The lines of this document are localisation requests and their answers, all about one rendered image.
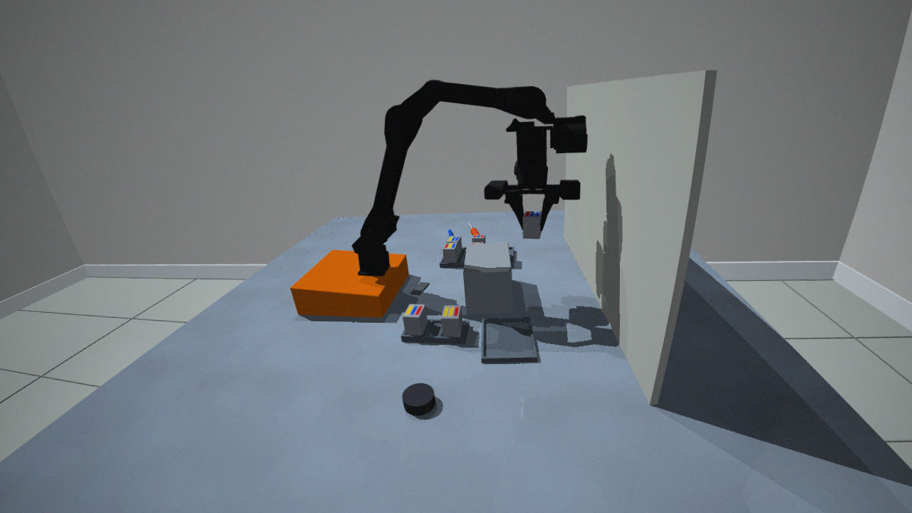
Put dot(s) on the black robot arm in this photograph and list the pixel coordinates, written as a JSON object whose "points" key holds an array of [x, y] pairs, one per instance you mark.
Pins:
{"points": [[402, 123]]}

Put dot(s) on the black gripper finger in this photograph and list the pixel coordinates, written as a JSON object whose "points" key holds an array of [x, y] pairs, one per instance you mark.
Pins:
{"points": [[517, 206], [546, 209]]}

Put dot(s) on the black short cylinder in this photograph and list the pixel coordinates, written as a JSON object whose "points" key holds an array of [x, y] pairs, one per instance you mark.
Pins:
{"points": [[419, 399]]}

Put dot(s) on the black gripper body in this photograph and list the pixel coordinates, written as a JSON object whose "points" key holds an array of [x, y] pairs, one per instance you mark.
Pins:
{"points": [[531, 176]]}

